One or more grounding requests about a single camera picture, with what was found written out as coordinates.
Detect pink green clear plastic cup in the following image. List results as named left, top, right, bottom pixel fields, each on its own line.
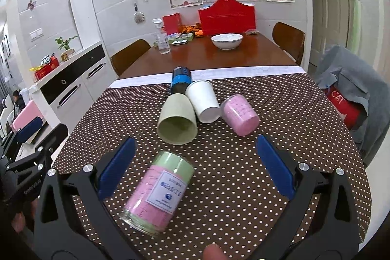
left=120, top=151, right=194, bottom=236

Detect light green paper cup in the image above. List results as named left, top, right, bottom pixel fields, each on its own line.
left=157, top=93, right=198, bottom=145

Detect small pink cup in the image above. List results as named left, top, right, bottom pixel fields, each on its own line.
left=221, top=94, right=260, bottom=137

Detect white paper cup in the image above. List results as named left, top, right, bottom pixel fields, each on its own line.
left=185, top=80, right=221, bottom=123

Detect left hand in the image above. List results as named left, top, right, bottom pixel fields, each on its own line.
left=11, top=198, right=39, bottom=234

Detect right hand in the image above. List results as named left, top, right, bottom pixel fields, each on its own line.
left=202, top=243, right=228, bottom=260

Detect pink sofa cover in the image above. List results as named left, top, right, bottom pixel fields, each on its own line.
left=12, top=100, right=46, bottom=131

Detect seated person in background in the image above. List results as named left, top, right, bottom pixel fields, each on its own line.
left=13, top=90, right=26, bottom=116

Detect white black sideboard cabinet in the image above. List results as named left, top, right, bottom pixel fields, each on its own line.
left=29, top=42, right=118, bottom=131

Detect red box on cabinet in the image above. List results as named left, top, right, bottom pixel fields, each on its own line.
left=30, top=53, right=59, bottom=82

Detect small potted plant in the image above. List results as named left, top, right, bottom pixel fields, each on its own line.
left=55, top=36, right=77, bottom=62

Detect red bag with letters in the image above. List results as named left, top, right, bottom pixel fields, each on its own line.
left=323, top=85, right=364, bottom=130

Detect left brown chair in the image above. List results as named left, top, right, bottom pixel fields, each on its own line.
left=110, top=39, right=151, bottom=76

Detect brown chair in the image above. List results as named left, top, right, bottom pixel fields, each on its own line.
left=272, top=22, right=305, bottom=65
left=110, top=39, right=151, bottom=76

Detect brown polka dot tablecloth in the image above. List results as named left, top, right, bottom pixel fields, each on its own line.
left=54, top=73, right=371, bottom=259

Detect clear spray bottle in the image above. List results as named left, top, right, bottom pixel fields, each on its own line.
left=151, top=19, right=171, bottom=55

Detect black blue can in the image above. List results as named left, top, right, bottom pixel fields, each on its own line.
left=170, top=66, right=192, bottom=94

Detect grey jacket on chair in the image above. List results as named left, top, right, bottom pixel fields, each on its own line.
left=314, top=45, right=389, bottom=166

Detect small red box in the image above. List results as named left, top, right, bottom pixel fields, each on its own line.
left=163, top=12, right=183, bottom=35

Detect green tray box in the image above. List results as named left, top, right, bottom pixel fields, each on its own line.
left=163, top=32, right=194, bottom=47

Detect right brown chair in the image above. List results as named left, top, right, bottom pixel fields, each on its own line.
left=272, top=22, right=305, bottom=65

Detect orange snack packets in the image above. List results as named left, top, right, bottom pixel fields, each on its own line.
left=180, top=22, right=204, bottom=38

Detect white door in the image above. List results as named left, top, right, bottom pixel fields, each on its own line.
left=310, top=0, right=350, bottom=67

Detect white ceramic bowl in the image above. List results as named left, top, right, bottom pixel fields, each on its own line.
left=211, top=34, right=243, bottom=50

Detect red gift bag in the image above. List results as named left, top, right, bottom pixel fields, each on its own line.
left=198, top=0, right=256, bottom=36

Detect wall light switch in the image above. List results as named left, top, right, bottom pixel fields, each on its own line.
left=30, top=28, right=43, bottom=42

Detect hanging wall brush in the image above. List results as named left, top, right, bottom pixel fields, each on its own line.
left=134, top=3, right=145, bottom=24

